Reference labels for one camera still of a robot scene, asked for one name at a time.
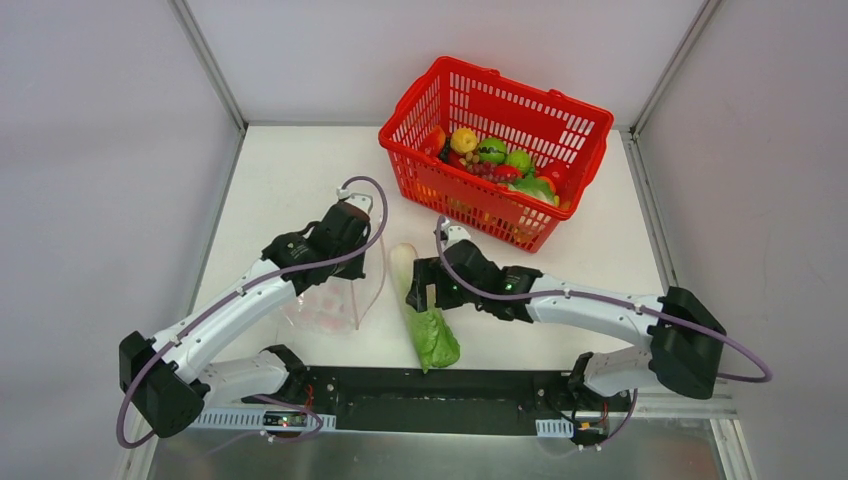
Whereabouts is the green lettuce toy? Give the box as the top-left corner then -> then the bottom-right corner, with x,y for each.
508,175 -> 559,207

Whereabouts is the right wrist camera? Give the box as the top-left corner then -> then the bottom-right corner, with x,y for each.
436,220 -> 471,253

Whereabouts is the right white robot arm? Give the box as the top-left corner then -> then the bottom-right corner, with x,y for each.
405,240 -> 726,410

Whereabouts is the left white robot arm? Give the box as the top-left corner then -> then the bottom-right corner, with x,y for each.
116,194 -> 378,447

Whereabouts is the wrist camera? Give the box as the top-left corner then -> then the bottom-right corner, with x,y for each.
436,220 -> 471,253
336,187 -> 374,225

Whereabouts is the aluminium frame rail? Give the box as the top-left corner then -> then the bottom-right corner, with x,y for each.
140,362 -> 738,421

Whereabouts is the clear zip top bag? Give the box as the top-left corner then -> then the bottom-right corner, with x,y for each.
274,238 -> 387,335

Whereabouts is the red plastic shopping basket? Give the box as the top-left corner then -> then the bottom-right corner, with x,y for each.
378,56 -> 614,252

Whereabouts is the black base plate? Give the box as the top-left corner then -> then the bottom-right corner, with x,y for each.
271,366 -> 632,436

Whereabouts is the napa cabbage toy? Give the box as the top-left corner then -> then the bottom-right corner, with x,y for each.
388,243 -> 461,373

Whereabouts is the red pepper toy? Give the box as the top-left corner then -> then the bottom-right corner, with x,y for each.
492,164 -> 524,184

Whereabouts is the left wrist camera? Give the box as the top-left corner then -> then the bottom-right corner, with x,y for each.
336,187 -> 374,225

